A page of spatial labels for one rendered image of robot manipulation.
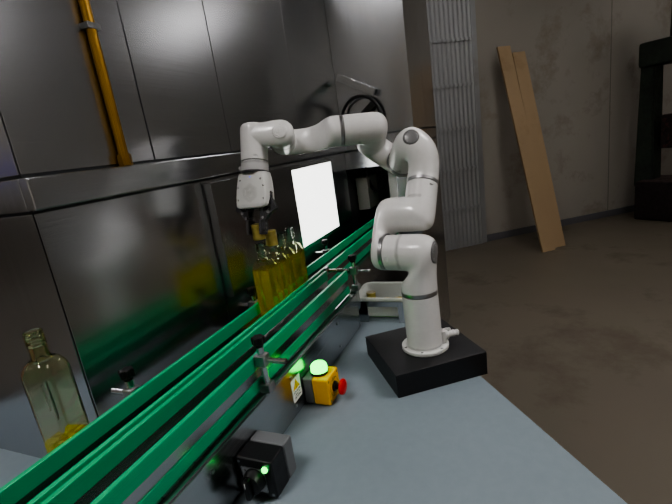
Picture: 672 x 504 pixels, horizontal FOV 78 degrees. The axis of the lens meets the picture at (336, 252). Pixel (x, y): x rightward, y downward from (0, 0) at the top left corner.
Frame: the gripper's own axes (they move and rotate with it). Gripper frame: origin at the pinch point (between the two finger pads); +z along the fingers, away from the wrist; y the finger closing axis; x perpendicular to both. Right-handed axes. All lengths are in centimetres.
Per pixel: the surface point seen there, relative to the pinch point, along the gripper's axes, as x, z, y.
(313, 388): -5.2, 41.2, 18.9
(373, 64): 96, -82, 3
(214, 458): -39, 43, 17
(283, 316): 1.8, 24.9, 6.5
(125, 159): -31.9, -14.6, -11.7
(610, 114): 512, -146, 163
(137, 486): -54, 40, 16
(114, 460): -52, 39, 8
